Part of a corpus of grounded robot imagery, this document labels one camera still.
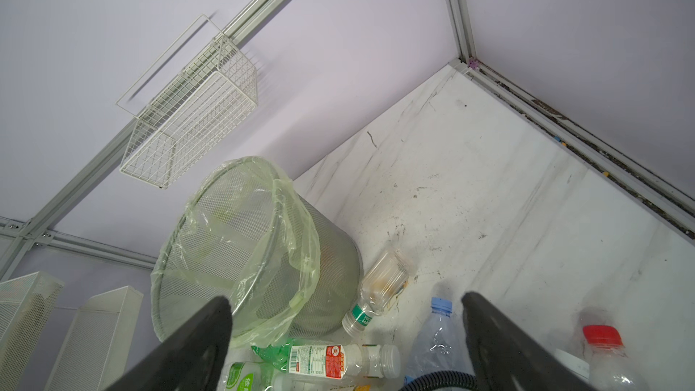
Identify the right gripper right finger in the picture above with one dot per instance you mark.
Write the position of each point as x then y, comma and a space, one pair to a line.
504, 357

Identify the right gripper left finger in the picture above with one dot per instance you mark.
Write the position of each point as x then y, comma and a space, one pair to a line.
192, 358

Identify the tall blue cap bottle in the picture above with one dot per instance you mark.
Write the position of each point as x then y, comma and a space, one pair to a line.
438, 345

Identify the red cap water bottle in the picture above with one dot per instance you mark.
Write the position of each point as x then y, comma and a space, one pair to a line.
610, 368

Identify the grey mesh waste bin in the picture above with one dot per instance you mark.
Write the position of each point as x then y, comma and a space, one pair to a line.
326, 282

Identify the green plastic bin liner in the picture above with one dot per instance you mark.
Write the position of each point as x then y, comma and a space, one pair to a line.
250, 250

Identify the small green label bottle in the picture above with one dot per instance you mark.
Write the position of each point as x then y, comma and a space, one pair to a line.
255, 376

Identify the lower white mesh shelf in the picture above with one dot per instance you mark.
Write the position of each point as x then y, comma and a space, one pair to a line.
95, 351

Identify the white mesh shelf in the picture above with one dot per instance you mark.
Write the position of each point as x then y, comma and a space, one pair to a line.
26, 305
95, 351

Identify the clear bottle green cap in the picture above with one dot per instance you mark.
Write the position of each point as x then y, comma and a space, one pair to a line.
382, 284

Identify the white red label bottle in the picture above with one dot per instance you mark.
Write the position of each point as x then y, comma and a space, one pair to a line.
333, 361

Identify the upper white mesh shelf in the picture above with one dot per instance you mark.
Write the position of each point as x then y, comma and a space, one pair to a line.
26, 305

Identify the white wire wall basket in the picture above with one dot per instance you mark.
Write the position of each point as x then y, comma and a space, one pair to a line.
200, 89

